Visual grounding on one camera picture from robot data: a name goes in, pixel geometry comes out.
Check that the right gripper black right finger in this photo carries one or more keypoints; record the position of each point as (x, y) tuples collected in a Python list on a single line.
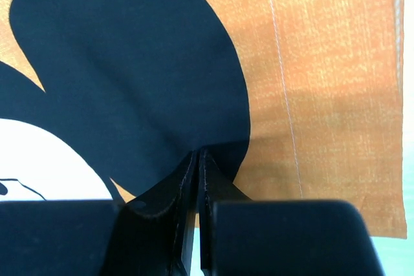
[(240, 236)]

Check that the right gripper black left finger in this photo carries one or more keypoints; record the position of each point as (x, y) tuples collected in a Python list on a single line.
[(150, 235)]

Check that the yellow cartoon cloth napkin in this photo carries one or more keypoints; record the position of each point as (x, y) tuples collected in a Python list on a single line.
[(295, 99)]

